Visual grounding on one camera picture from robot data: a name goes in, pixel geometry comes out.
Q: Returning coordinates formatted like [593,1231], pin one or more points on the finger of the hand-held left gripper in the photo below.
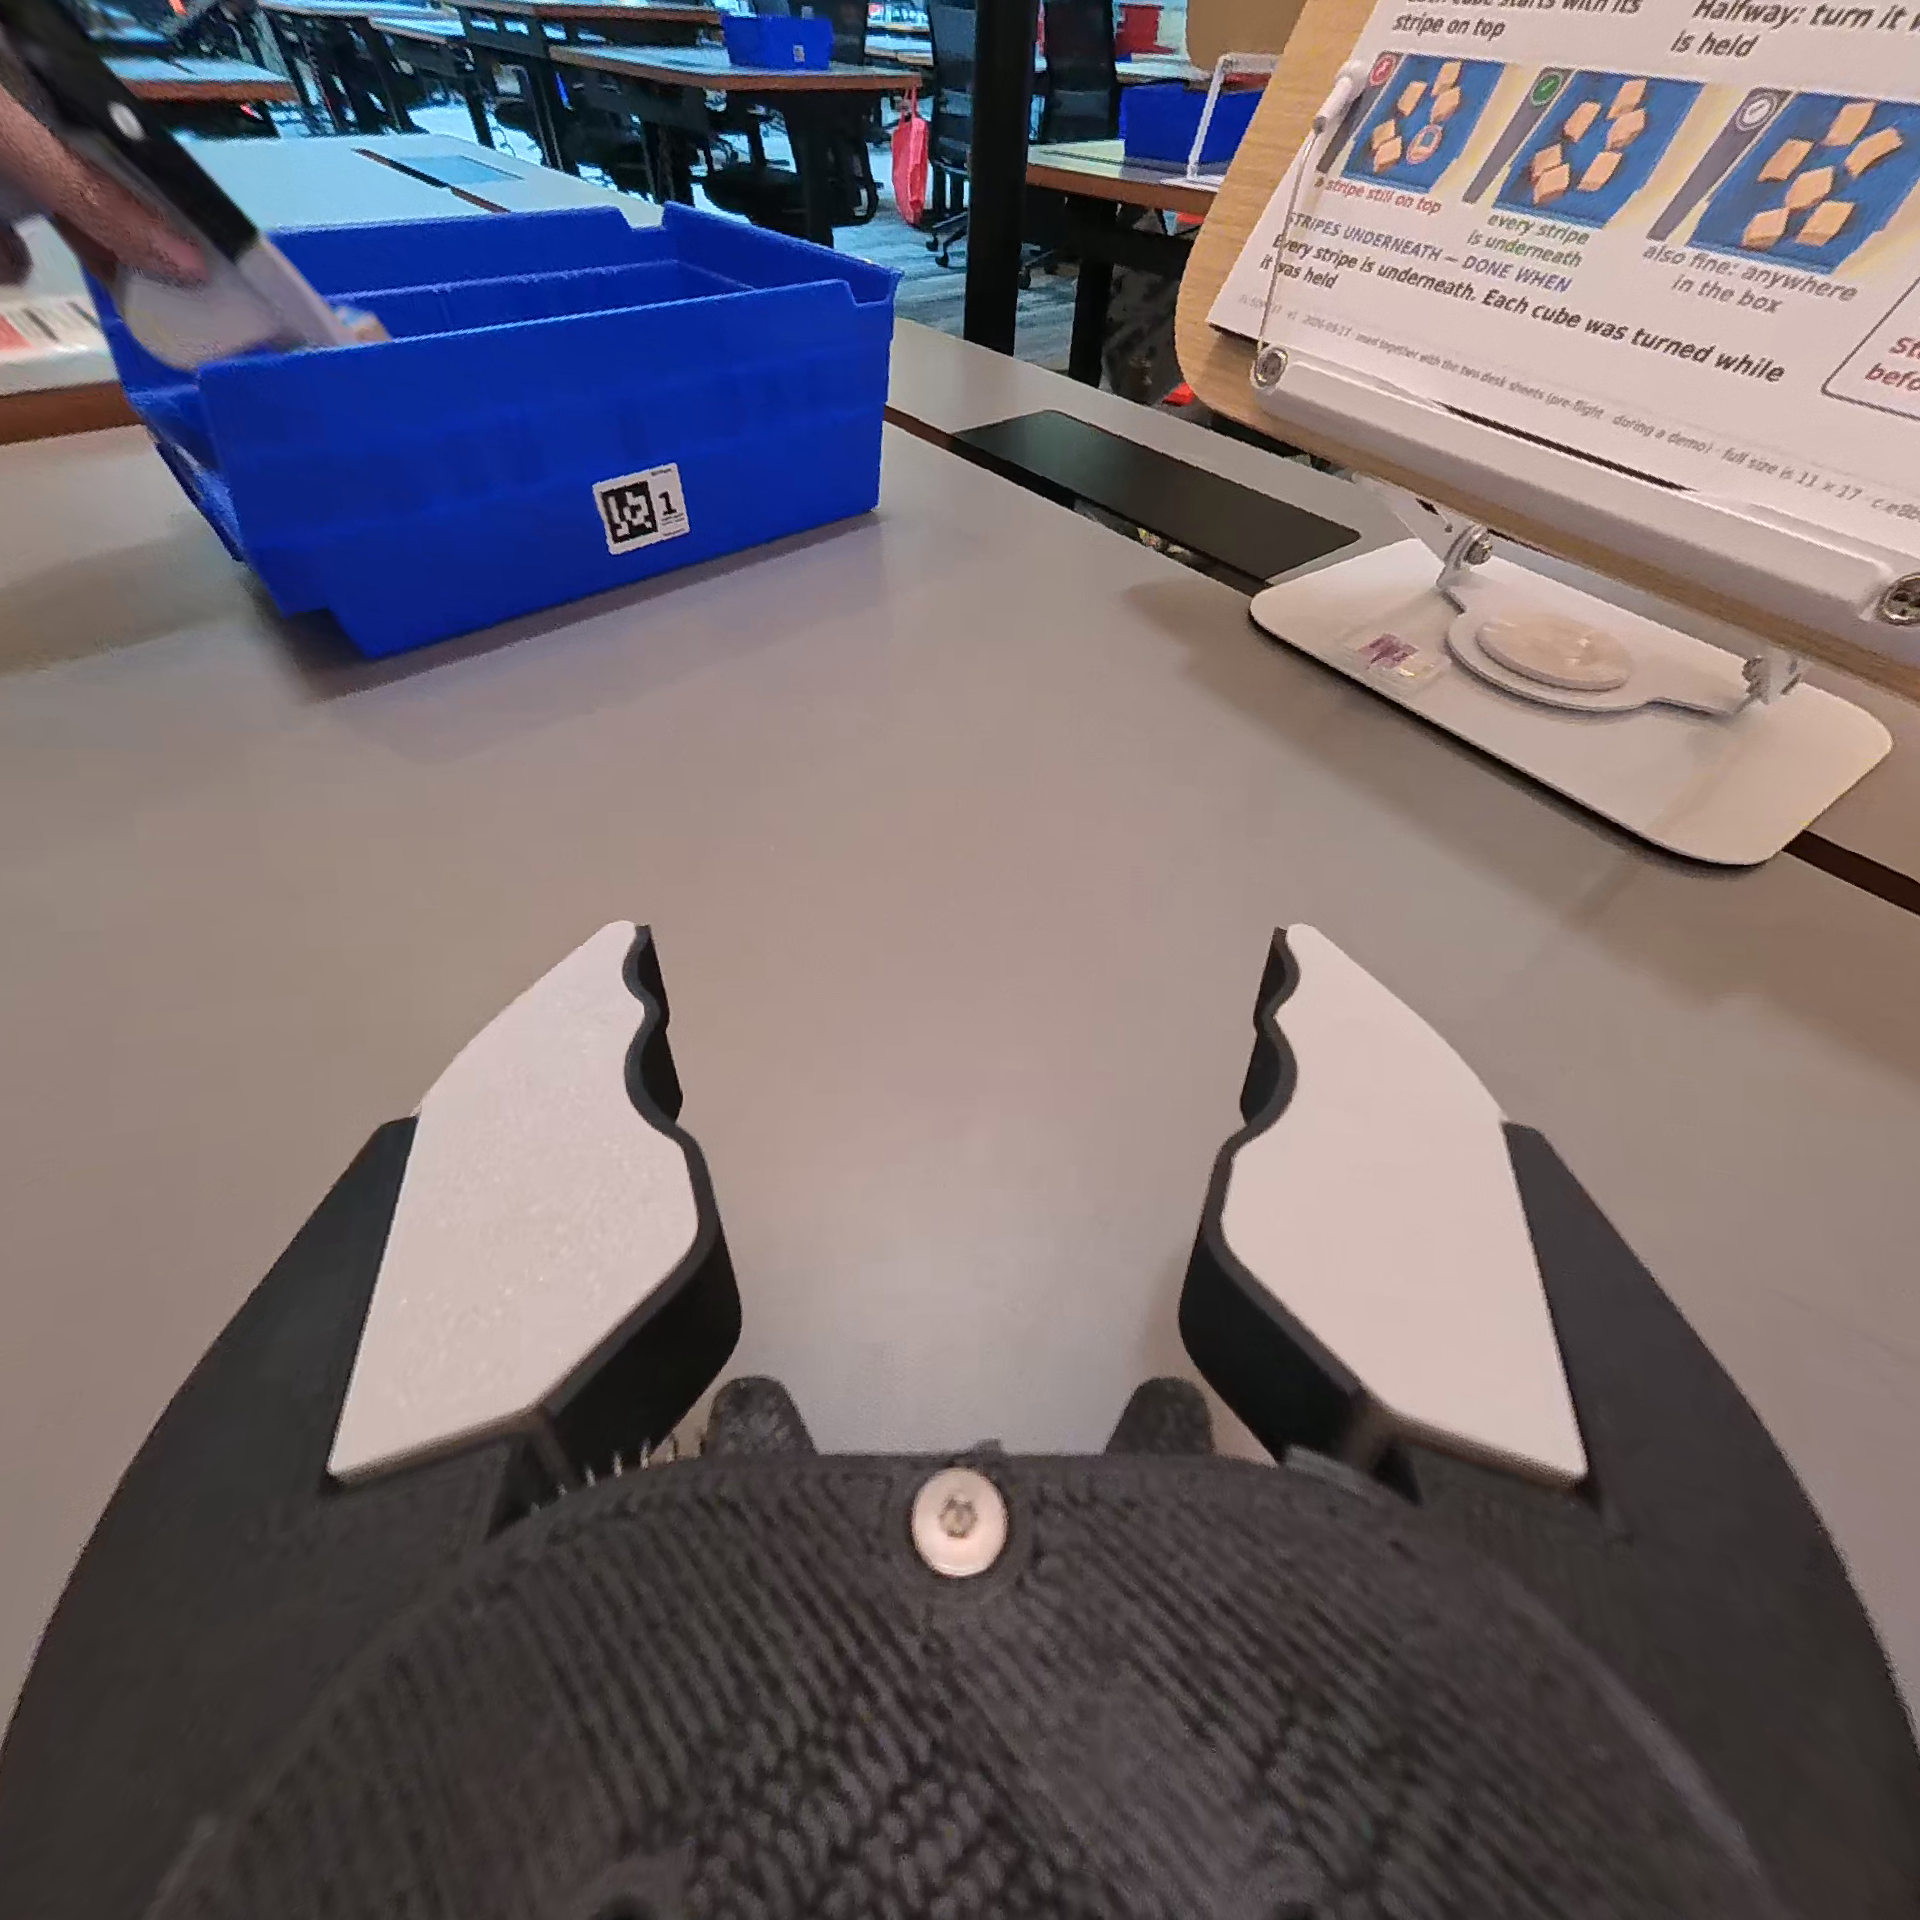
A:
[237,324]

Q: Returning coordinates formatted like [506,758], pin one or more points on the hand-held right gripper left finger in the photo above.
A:
[528,1200]

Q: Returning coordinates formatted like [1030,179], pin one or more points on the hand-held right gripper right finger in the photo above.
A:
[1380,1200]

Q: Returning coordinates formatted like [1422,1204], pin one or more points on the blue bin with tag sticker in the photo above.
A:
[528,435]

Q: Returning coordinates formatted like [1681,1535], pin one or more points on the person's left hand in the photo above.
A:
[90,201]

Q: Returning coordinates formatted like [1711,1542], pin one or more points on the red-label paper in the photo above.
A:
[42,324]

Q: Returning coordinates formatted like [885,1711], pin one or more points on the instruction board on wooden stand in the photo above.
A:
[1650,780]

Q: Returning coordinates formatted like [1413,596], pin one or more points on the row of wooden-top desks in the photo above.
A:
[721,69]

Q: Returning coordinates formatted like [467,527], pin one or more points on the small blue bin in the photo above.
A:
[771,42]
[1189,124]

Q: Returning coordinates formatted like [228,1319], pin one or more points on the red bag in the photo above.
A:
[910,158]

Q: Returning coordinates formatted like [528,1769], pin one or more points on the group of black office chairs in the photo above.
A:
[961,91]

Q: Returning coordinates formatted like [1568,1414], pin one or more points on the black pillar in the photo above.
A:
[1000,179]

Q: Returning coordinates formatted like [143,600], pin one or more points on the printed instruction sheet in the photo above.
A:
[1650,302]

